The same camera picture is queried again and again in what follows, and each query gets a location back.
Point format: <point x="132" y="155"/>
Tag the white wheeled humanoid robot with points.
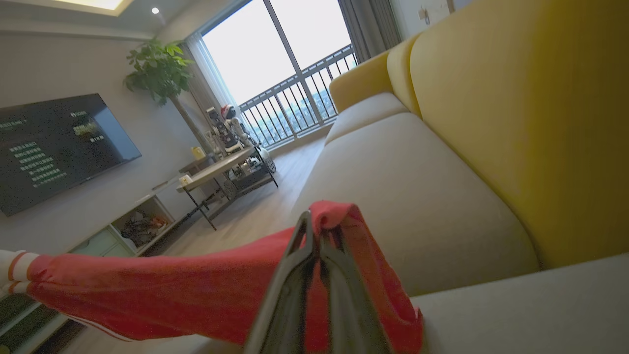
<point x="226" y="132"/>

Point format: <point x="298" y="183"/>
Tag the large grey sofa seat cushion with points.
<point x="417" y="196"/>

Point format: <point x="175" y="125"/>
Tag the green potted tree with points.
<point x="157" y="69"/>

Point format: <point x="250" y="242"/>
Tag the red garment with white stripes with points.
<point x="172" y="290"/>

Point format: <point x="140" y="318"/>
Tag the narrow yellow sofa backrest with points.
<point x="403" y="73"/>

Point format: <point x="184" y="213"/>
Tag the wooden coffee table black legs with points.
<point x="216" y="169"/>

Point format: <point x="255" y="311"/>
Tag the balcony glass door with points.
<point x="291" y="54"/>

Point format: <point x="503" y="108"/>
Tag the large yellow sofa backrest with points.
<point x="540" y="123"/>

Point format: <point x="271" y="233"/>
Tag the yellow sofa end backrest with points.
<point x="358" y="81"/>

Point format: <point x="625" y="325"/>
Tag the white and green TV cabinet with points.
<point x="98" y="243"/>

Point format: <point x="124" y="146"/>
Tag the small grey sofa seat cushion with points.
<point x="363" y="113"/>

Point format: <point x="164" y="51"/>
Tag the grey balcony railing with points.
<point x="295" y="101"/>

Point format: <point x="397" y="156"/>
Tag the light sheer curtain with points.
<point x="209" y="78"/>

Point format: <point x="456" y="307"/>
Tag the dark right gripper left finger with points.
<point x="285" y="305"/>

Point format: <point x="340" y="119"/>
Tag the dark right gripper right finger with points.
<point x="351" y="314"/>

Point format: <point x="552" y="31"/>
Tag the black flat screen television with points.
<point x="59" y="147"/>

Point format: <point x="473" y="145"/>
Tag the white wall socket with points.
<point x="423" y="14"/>

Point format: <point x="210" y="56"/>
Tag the dark grey curtain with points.
<point x="368" y="24"/>

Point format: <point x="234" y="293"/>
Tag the yellow watering can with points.
<point x="198" y="153"/>

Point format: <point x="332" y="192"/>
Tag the dark small side table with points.
<point x="196" y="164"/>

